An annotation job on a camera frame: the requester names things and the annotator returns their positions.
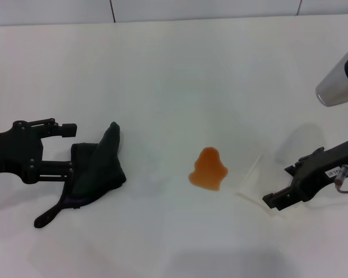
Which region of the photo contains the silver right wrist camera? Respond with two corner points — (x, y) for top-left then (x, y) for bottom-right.
(315, 43), (348, 108)

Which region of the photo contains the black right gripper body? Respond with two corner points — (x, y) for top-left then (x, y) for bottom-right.
(284, 140), (348, 203)

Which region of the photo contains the white paper cup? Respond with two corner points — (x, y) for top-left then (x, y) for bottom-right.
(233, 153), (282, 218)

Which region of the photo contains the dark blue rag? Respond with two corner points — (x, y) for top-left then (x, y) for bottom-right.
(34, 121), (127, 229)

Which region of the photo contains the orange brown liquid stain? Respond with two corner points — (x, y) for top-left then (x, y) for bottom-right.
(187, 147), (230, 192)

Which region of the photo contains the right gripper cable connector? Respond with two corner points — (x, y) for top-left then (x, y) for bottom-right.
(335, 164), (348, 195)

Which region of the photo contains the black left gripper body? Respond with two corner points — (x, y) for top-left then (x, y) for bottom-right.
(0, 120), (44, 185)

